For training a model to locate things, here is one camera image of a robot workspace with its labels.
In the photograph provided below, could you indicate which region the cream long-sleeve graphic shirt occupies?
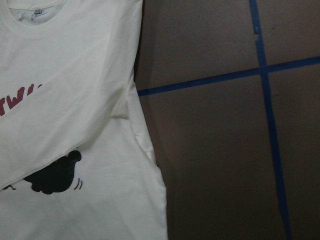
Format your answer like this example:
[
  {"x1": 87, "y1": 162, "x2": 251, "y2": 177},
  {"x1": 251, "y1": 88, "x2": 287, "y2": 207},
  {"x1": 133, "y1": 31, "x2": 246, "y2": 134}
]
[{"x1": 0, "y1": 0, "x2": 168, "y2": 240}]

